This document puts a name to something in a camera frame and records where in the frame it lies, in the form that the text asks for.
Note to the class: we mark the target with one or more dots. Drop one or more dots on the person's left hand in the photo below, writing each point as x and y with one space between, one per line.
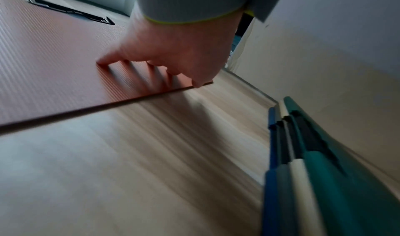
175 44

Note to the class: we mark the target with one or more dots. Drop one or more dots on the red-brown ribbed exercise mat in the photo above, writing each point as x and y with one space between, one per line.
53 67

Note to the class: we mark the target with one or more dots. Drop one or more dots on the black band around rolled mats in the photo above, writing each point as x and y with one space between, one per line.
307 136

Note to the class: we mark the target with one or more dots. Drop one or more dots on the blue rolled mat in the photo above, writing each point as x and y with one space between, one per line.
271 180

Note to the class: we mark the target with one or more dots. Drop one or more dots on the grey rolled mat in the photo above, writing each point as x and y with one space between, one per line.
286 193

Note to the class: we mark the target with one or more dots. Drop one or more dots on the white rolled mat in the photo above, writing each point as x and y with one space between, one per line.
304 195

